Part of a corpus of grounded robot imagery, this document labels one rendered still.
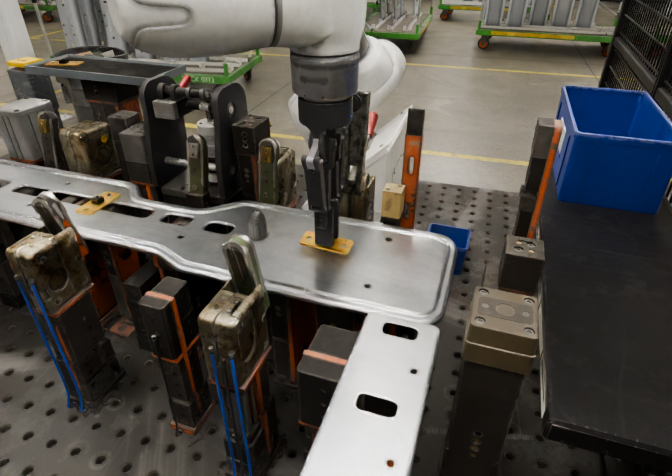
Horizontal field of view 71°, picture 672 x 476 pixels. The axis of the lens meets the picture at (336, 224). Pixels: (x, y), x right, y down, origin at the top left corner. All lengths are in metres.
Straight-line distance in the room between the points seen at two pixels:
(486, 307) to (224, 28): 0.43
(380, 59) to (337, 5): 0.88
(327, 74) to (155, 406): 0.68
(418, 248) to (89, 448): 0.65
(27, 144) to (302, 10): 0.85
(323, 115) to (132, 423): 0.64
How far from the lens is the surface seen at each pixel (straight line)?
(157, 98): 1.07
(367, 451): 0.53
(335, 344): 0.64
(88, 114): 3.87
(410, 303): 0.68
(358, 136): 0.83
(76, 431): 1.01
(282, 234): 0.82
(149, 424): 0.97
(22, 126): 1.27
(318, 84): 0.62
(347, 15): 0.60
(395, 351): 0.61
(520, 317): 0.60
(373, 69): 1.45
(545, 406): 0.57
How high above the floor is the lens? 1.44
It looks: 32 degrees down
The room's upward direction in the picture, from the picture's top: straight up
